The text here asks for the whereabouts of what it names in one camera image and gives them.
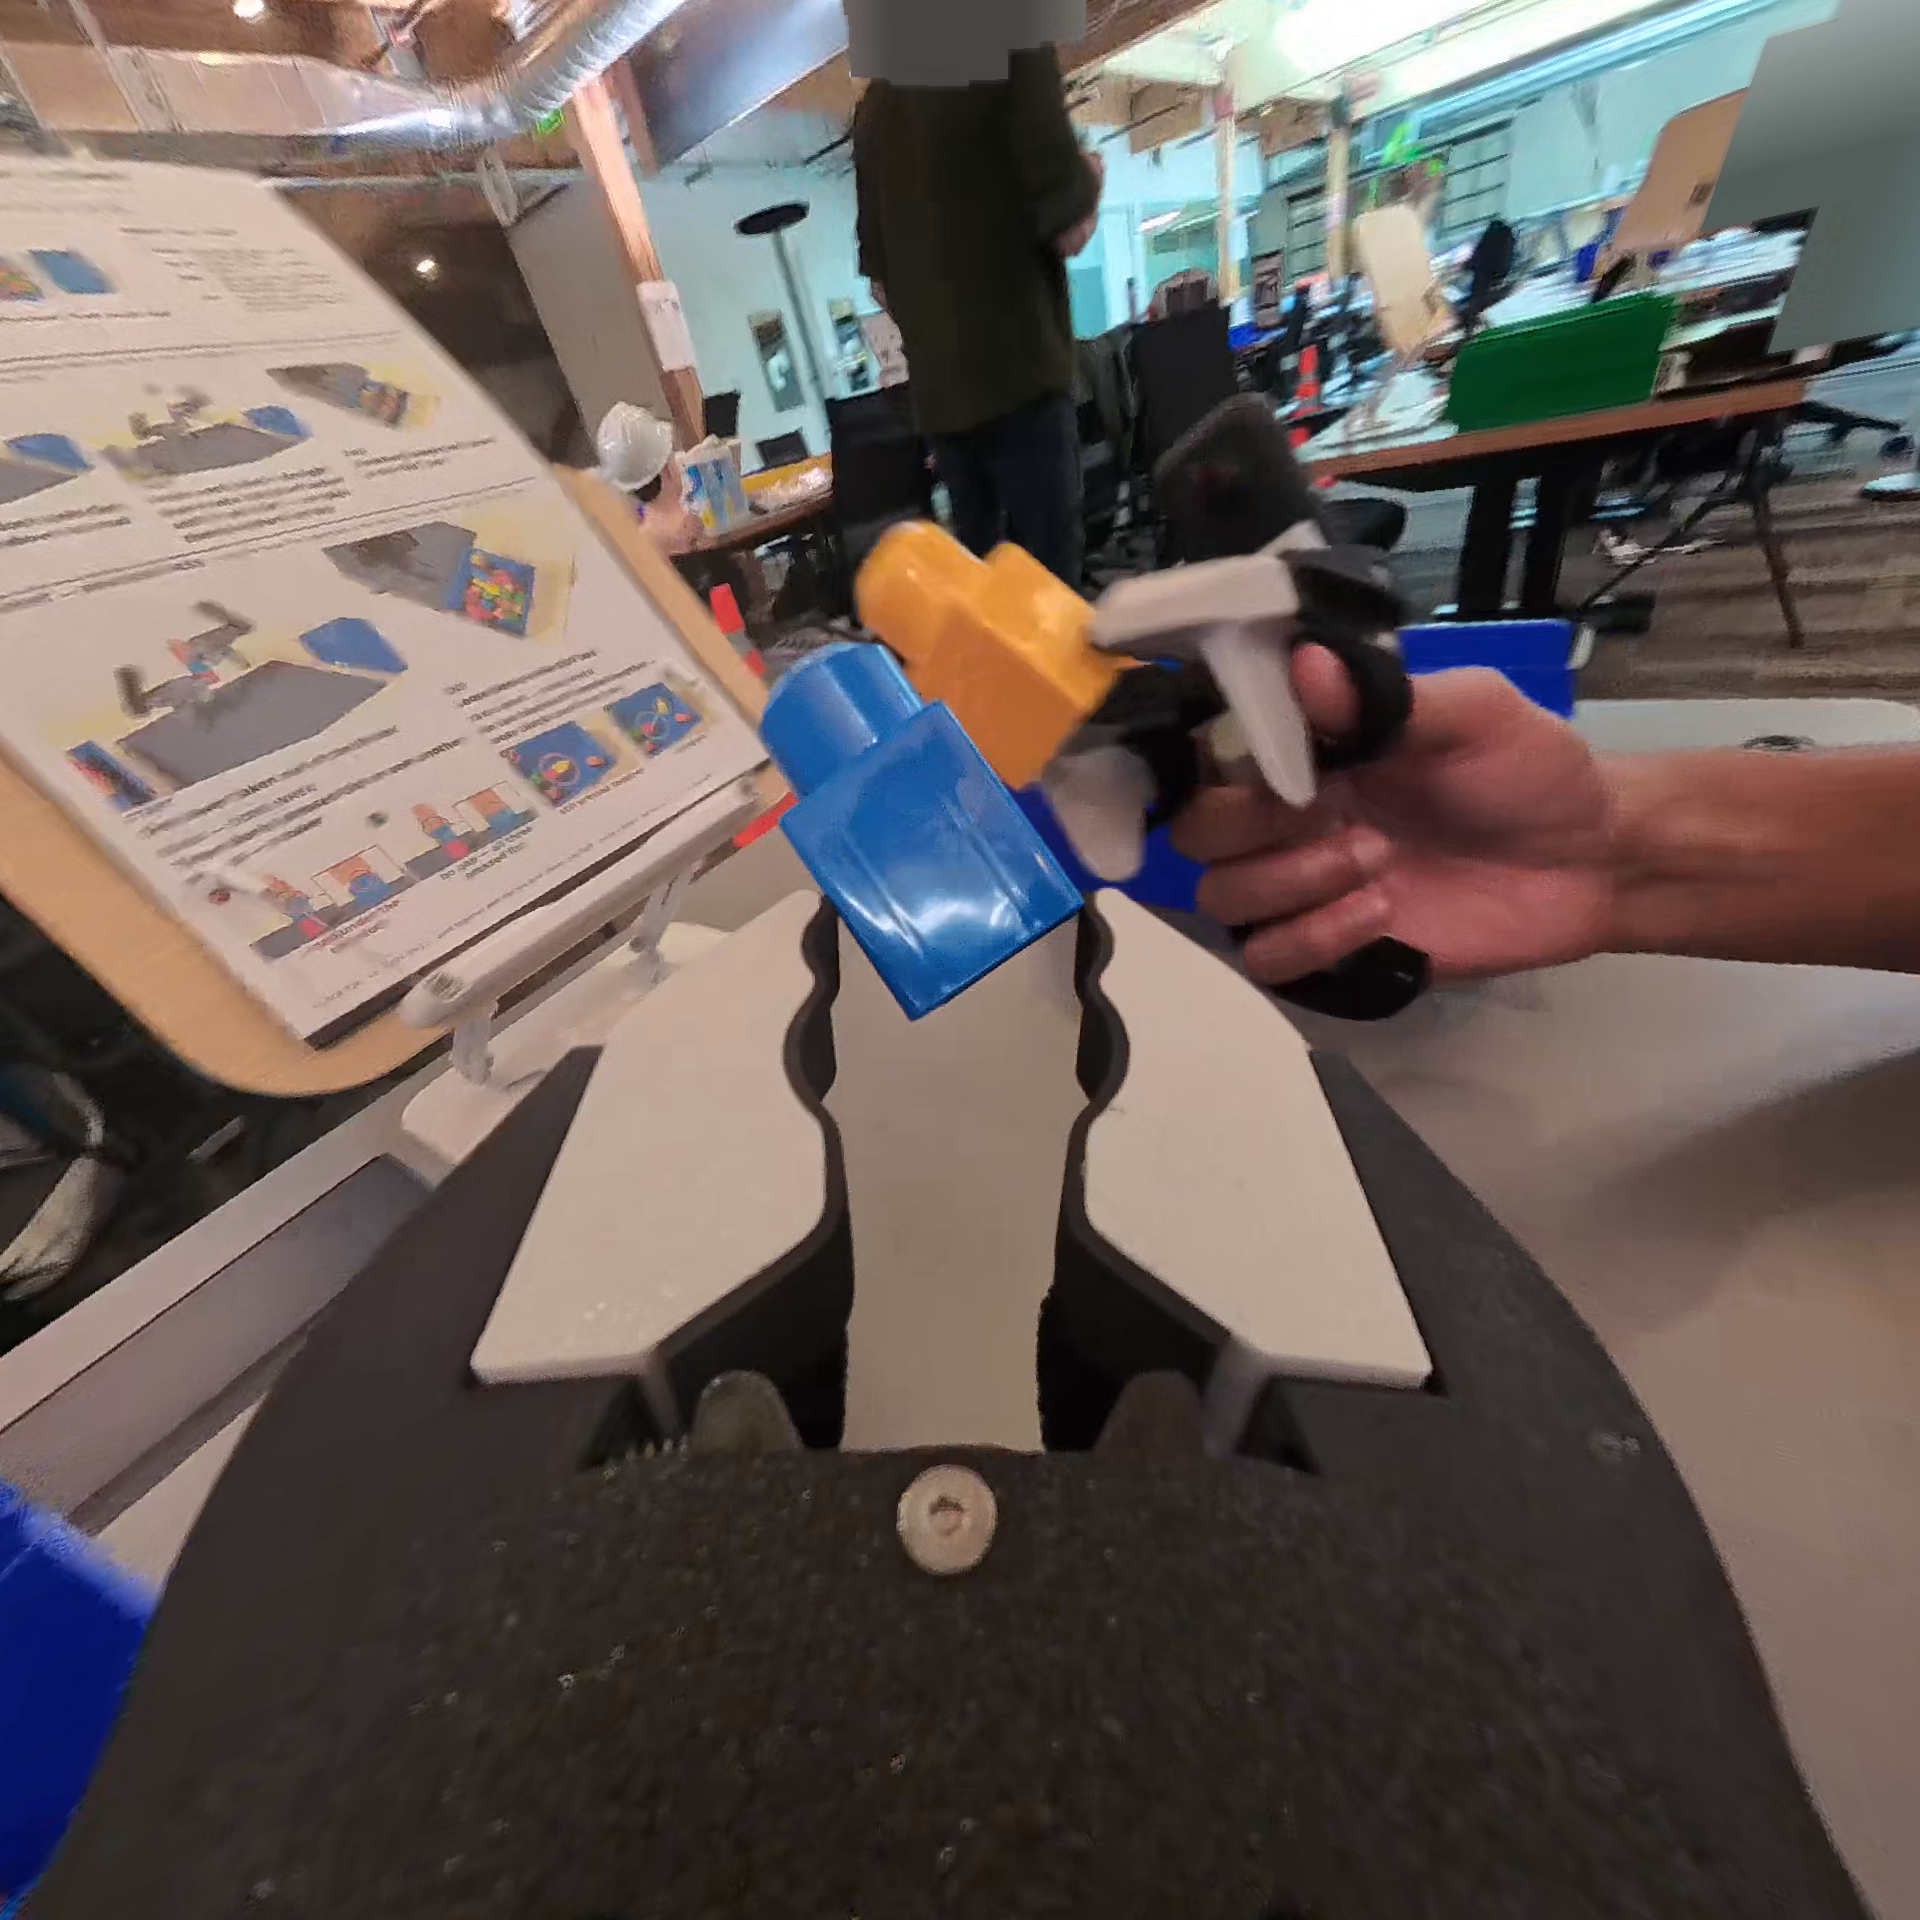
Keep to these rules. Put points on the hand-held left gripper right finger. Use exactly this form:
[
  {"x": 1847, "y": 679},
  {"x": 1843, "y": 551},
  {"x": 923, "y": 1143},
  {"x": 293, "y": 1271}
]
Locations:
[{"x": 1244, "y": 1200}]

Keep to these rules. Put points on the blue mega block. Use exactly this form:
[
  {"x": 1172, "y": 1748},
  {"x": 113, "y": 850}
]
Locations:
[{"x": 931, "y": 854}]

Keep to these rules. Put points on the green plastic bin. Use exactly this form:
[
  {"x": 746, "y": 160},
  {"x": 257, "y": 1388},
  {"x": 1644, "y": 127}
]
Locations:
[{"x": 1560, "y": 360}]

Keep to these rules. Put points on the instruction sheet on white stand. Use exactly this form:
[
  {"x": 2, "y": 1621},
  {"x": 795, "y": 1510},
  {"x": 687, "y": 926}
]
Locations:
[{"x": 91, "y": 960}]

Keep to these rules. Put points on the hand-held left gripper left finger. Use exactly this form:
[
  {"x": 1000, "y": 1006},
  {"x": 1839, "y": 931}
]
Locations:
[{"x": 661, "y": 1200}]

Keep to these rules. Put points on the yellow mega block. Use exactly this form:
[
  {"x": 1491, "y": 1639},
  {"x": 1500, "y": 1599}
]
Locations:
[{"x": 1005, "y": 661}]

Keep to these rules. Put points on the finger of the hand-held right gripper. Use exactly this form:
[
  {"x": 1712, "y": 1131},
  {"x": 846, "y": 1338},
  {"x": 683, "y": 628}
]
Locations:
[
  {"x": 1103, "y": 811},
  {"x": 1200, "y": 608}
]

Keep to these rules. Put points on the wooden work table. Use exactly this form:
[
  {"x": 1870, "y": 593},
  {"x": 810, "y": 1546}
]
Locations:
[{"x": 1560, "y": 428}]

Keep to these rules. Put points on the person's right hand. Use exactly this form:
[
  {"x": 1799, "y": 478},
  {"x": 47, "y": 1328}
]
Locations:
[{"x": 1471, "y": 840}]

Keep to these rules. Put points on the white helmet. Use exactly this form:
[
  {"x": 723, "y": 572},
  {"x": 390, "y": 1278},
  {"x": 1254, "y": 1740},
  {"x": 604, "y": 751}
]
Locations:
[{"x": 632, "y": 442}]

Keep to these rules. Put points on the blue plastic bin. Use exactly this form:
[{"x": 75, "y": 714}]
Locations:
[
  {"x": 60, "y": 1695},
  {"x": 1484, "y": 669}
]

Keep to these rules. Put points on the black floor lamp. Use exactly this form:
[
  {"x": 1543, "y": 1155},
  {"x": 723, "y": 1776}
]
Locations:
[{"x": 772, "y": 223}]

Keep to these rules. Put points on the orange traffic cone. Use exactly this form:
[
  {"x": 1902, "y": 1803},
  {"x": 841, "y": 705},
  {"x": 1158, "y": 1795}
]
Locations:
[{"x": 735, "y": 631}]

